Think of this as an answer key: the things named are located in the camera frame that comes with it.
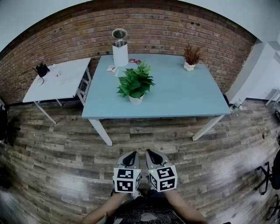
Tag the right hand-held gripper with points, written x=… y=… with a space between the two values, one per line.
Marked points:
x=164 y=178

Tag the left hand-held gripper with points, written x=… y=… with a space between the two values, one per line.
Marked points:
x=125 y=180

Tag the green plant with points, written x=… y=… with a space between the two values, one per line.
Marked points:
x=135 y=83

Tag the person's right forearm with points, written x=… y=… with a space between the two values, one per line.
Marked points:
x=186 y=207

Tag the person's left forearm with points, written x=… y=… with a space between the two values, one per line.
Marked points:
x=102 y=210

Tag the dried brown plant in vase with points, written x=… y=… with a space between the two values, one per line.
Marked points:
x=192 y=55

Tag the person's white shoe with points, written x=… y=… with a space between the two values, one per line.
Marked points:
x=138 y=194

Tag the person's black patterned shirt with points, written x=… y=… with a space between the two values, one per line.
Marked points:
x=148 y=212

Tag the light blue table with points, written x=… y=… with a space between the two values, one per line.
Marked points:
x=179 y=92

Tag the white paper strip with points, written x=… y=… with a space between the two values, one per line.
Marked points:
x=116 y=73

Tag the white paper packet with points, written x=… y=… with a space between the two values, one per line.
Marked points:
x=110 y=68

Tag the white folding table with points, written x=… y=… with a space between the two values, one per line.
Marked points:
x=65 y=83

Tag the clear plastic water bottle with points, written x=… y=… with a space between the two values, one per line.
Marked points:
x=61 y=78

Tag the white bin with open lid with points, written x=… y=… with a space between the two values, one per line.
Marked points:
x=120 y=54

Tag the black office chair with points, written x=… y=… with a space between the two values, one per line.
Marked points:
x=271 y=175

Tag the round silver lid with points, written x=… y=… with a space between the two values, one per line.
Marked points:
x=40 y=81

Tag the black equipment on floor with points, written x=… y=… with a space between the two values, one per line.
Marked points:
x=8 y=127

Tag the black kettle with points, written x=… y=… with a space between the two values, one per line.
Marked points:
x=42 y=69

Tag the white side table legs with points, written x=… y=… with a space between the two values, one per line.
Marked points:
x=273 y=97

